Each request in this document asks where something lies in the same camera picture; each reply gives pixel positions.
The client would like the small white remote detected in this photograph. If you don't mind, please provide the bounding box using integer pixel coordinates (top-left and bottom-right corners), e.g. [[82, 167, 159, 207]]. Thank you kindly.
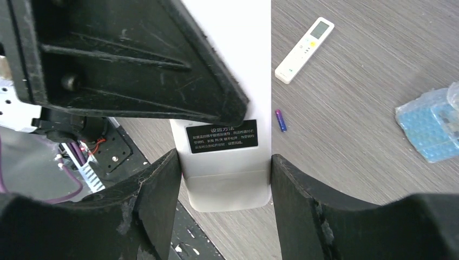
[[170, 1, 272, 212]]

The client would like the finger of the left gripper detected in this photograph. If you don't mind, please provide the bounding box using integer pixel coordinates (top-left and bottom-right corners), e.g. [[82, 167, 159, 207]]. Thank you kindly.
[[7, 1, 249, 126]]

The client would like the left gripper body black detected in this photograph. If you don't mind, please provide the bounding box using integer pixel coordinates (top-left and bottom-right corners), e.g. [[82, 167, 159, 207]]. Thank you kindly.
[[0, 43, 108, 144]]

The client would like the white remote control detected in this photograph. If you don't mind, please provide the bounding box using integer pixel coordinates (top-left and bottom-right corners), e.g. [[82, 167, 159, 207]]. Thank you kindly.
[[274, 17, 335, 85]]

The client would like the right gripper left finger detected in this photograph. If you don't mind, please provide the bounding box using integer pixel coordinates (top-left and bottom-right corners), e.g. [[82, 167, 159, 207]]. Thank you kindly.
[[0, 148, 182, 260]]

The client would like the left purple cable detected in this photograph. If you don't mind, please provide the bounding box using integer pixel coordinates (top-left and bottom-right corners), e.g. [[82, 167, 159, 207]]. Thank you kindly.
[[0, 136, 85, 205]]

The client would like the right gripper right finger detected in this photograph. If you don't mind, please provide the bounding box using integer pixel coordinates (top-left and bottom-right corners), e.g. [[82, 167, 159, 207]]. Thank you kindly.
[[271, 154, 458, 259]]

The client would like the purple blue battery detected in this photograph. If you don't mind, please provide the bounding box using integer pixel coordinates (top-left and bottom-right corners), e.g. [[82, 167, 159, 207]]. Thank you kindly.
[[275, 109, 287, 132]]

